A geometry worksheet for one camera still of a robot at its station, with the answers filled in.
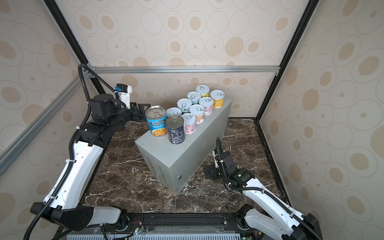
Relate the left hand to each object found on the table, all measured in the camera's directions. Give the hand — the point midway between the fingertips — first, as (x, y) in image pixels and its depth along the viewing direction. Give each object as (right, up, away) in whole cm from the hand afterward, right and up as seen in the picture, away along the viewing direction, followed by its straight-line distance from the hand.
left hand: (146, 102), depth 64 cm
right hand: (+30, -32, +17) cm, 47 cm away
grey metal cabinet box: (+13, -25, -6) cm, 29 cm away
